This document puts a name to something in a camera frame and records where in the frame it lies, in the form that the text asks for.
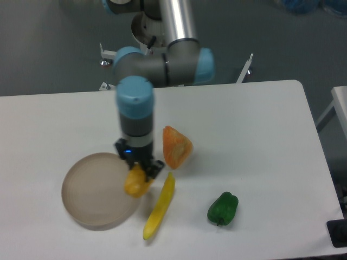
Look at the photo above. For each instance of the orange pepper slice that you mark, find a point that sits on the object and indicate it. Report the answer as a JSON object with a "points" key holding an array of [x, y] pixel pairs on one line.
{"points": [[176, 147]]}

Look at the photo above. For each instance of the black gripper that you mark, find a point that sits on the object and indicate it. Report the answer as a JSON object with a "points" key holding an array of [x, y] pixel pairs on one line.
{"points": [[141, 155]]}

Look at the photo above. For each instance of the yellow bell pepper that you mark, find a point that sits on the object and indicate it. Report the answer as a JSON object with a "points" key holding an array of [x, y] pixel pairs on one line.
{"points": [[136, 183]]}

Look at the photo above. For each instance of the white side table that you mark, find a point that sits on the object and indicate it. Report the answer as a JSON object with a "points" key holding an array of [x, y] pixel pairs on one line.
{"points": [[336, 107]]}

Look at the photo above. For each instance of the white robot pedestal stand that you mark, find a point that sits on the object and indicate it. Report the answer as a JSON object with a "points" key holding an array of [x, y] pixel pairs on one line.
{"points": [[149, 34]]}

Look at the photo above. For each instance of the yellow banana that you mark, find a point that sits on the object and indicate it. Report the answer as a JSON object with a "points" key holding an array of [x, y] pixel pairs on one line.
{"points": [[158, 213]]}

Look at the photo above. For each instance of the black device at table edge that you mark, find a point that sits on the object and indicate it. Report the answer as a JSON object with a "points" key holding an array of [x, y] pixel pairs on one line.
{"points": [[337, 232]]}

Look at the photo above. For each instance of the beige round plate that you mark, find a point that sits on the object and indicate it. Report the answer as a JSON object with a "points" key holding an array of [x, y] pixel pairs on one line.
{"points": [[93, 192]]}

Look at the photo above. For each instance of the green bell pepper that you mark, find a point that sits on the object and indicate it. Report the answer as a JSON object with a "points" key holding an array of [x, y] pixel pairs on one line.
{"points": [[223, 209]]}

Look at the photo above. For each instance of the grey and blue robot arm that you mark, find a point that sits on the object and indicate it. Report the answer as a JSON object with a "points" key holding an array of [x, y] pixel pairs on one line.
{"points": [[185, 62]]}

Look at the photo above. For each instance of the blue object in background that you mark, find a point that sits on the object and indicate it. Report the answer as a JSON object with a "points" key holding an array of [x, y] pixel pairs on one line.
{"points": [[333, 7]]}

